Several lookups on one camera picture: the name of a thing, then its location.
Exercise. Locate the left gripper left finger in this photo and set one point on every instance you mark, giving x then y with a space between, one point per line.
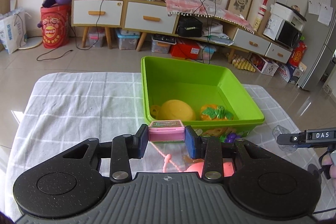
124 148

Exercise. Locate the white red cardboard box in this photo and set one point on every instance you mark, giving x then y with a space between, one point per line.
264 66

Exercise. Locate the clear storage box blue lid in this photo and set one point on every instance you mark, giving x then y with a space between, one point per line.
126 40

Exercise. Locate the white microwave oven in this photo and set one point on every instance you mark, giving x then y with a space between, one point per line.
281 31

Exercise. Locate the silver refrigerator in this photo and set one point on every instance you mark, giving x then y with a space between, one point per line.
319 34

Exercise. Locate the clear storage box pink lid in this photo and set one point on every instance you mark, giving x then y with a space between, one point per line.
96 37

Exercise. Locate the pink toy box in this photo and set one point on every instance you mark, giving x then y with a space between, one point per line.
166 131

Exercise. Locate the orange toy pumpkin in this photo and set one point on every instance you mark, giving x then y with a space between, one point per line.
213 112

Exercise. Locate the pink gourd toy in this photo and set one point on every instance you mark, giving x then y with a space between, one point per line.
194 165

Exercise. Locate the purple toy grapes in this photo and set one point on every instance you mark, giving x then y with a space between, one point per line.
230 138

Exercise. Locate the yellow toy bowl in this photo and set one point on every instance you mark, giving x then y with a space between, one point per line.
173 110

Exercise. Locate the red printed bucket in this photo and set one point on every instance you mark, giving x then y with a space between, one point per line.
55 25

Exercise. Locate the pink table runner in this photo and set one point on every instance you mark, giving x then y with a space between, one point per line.
197 8

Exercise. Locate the white printer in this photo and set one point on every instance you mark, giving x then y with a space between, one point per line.
286 12

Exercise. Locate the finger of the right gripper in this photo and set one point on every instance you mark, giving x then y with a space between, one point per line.
298 139

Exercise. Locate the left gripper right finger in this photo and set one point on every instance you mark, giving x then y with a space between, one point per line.
210 150

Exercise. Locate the green plastic bin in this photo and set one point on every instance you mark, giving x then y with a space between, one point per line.
198 85

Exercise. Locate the grey checked cloth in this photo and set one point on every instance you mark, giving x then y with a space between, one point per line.
67 108

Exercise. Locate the long wooden tv cabinet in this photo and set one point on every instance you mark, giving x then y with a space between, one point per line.
152 17

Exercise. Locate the red flat box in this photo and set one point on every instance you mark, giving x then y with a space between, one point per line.
185 49

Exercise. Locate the yellow egg tray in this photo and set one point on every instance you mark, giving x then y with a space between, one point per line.
241 63

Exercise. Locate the framed cartoon drawing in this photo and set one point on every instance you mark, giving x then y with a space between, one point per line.
240 0

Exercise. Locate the white paper bag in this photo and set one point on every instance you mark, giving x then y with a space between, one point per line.
13 30

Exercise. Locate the black bag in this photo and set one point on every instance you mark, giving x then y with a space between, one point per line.
189 26

